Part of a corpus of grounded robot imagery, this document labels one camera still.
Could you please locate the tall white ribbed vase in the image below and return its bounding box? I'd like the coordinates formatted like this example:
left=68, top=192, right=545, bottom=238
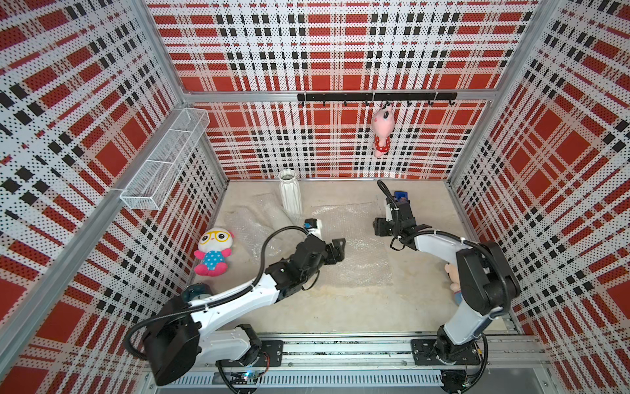
left=279, top=168, right=303, bottom=219

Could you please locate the black hook rail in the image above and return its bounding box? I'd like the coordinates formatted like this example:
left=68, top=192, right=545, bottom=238
left=297, top=92, right=459, bottom=103

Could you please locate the clear wall shelf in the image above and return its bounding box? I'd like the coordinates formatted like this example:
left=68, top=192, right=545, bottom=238
left=121, top=108, right=209, bottom=211

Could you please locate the blue box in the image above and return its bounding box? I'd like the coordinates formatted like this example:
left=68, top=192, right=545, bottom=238
left=393, top=190, right=410, bottom=210

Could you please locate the metal base rail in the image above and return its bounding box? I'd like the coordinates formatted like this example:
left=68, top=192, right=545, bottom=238
left=141, top=333, right=562, bottom=393

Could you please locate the pink hanging plush toy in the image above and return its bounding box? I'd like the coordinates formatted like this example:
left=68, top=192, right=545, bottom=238
left=372, top=105, right=395, bottom=159

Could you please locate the owl plush toy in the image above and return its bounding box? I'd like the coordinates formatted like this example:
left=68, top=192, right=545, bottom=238
left=194, top=228, right=234, bottom=277

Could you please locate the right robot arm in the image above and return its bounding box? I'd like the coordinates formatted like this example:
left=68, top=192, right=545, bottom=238
left=373, top=180, right=522, bottom=352

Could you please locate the teal alarm clock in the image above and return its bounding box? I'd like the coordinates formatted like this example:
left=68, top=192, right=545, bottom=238
left=180, top=282, right=213, bottom=303

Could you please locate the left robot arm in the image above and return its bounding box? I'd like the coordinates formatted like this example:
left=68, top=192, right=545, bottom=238
left=123, top=218, right=346, bottom=386

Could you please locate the doll head plush toy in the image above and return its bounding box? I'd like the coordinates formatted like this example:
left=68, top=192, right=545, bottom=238
left=444, top=264, right=463, bottom=305

